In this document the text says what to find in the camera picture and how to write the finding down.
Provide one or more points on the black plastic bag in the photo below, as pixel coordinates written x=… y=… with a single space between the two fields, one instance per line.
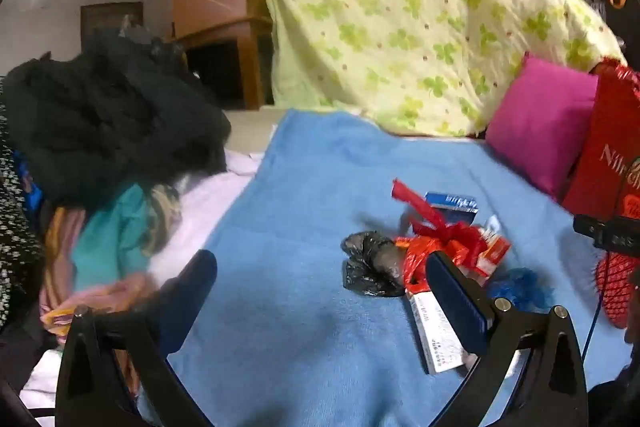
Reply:
x=370 y=262

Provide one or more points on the black white patterned cloth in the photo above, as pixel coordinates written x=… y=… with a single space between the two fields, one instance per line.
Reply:
x=15 y=232

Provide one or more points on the olive patterned cloth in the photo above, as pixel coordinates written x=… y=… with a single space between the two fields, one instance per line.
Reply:
x=165 y=212

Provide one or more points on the long white carton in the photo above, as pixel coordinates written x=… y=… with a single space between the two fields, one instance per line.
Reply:
x=430 y=332

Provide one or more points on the light blue blanket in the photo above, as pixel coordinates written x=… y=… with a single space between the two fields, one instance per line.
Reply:
x=310 y=207

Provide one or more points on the black fluffy cloth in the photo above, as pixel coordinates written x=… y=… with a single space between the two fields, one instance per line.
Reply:
x=110 y=122

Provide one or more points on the red paper bag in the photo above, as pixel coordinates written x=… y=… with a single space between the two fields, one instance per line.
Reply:
x=600 y=157

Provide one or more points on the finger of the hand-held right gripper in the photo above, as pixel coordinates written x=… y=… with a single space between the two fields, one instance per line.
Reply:
x=607 y=232

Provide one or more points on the orange pink cloth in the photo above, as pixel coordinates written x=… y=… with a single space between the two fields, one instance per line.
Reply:
x=100 y=302

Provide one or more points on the grey paper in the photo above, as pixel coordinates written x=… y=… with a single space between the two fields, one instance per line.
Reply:
x=492 y=223

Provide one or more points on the white bed sheet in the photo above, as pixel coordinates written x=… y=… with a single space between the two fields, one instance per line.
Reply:
x=200 y=217

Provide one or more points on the striped pink cloth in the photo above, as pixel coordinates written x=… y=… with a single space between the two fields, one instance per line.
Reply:
x=55 y=257

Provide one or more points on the blue plastic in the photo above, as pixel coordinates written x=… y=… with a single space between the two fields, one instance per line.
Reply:
x=525 y=287

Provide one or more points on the teal cloth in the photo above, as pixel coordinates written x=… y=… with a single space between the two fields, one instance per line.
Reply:
x=110 y=237

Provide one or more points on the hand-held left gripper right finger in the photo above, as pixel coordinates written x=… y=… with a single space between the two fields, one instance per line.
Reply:
x=457 y=302

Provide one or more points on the red plastic basket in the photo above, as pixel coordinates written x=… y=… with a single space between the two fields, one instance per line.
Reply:
x=617 y=287

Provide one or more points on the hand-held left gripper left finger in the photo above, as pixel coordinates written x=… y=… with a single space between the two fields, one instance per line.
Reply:
x=200 y=277

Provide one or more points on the pink pillow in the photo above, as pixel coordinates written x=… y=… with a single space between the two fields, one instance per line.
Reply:
x=540 y=122

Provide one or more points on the red mesh bag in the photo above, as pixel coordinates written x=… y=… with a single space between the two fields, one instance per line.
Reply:
x=440 y=227

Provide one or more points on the blue toothpaste box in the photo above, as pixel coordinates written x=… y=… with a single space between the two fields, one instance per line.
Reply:
x=450 y=202

